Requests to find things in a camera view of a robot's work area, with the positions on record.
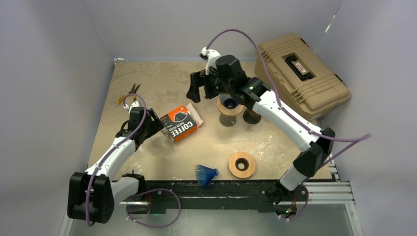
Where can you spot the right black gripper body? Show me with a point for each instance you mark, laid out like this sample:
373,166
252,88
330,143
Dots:
214,86

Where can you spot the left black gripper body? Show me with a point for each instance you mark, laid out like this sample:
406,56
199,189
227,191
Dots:
151,127

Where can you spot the blue glass dripper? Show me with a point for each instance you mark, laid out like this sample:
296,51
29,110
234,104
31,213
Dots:
227,101
205,174

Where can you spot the orange coffee filter box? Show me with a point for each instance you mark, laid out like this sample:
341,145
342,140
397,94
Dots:
180,122

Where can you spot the grey glass carafe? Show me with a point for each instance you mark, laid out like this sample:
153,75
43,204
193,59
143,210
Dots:
227,121

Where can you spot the red black coffee carafe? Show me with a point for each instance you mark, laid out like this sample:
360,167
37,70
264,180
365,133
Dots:
251,117

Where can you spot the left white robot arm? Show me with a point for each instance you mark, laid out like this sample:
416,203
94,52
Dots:
92,194

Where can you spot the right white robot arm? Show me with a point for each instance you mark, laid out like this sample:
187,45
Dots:
257,96

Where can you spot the tan plastic tool case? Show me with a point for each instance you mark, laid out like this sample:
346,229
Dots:
303,82

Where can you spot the yellow handled pliers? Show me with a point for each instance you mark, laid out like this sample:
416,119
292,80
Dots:
132,91

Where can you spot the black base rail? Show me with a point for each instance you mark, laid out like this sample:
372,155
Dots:
264,196

